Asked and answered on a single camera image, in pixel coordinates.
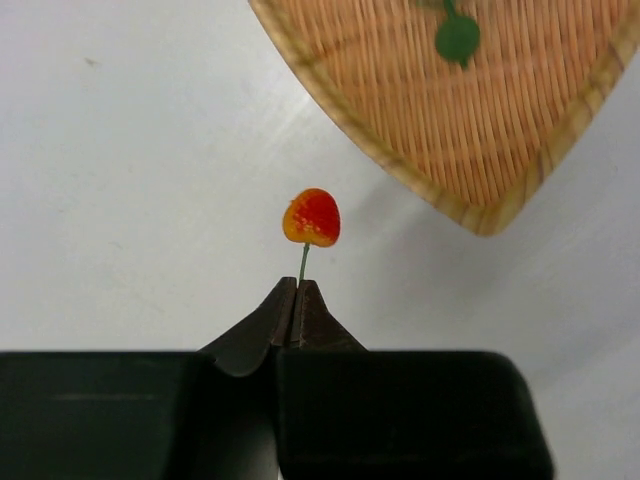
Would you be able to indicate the woven triangular fruit basket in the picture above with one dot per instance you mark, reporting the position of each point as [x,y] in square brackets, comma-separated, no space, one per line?
[476,141]

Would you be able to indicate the single fake strawberry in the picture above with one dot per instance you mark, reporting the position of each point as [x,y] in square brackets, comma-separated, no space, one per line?
[312,219]

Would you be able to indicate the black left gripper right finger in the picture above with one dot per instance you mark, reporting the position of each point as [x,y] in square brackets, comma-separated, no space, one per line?
[344,412]

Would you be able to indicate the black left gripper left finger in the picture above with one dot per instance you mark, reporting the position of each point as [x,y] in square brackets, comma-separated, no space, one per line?
[147,414]

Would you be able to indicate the fake strawberry sprig with leaves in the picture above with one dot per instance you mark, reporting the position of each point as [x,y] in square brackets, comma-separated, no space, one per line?
[457,37]

